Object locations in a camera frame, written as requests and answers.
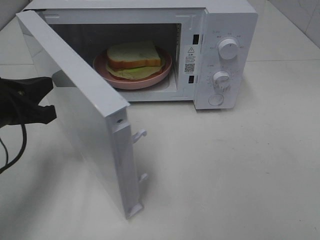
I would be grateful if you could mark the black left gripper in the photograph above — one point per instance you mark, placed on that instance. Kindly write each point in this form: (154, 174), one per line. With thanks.
(16, 95)

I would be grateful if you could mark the white microwave door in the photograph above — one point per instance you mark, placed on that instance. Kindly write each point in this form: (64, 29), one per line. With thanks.
(90, 112)

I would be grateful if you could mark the pink round plate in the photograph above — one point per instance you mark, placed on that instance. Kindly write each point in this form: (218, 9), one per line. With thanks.
(100, 65)

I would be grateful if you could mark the toy sandwich with lettuce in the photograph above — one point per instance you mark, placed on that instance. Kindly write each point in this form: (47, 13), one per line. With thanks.
(134, 60)

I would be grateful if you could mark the round white door button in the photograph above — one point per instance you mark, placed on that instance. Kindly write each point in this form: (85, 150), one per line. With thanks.
(216, 100)

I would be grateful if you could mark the glass microwave turntable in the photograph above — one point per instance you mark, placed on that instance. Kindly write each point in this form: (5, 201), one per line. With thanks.
(167, 81)

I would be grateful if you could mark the white warning label sticker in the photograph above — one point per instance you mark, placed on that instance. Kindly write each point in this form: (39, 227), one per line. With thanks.
(190, 60)

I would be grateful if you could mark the white microwave oven body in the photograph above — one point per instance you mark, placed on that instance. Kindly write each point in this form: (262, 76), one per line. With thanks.
(91, 26)

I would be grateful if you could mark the lower white microwave knob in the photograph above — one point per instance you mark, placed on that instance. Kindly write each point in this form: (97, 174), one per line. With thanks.
(221, 79)

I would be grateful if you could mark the white microwave knob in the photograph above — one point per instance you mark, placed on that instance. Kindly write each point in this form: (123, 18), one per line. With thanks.
(228, 48)
(221, 79)

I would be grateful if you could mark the upper white microwave knob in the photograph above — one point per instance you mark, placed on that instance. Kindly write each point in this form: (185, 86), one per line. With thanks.
(228, 48)

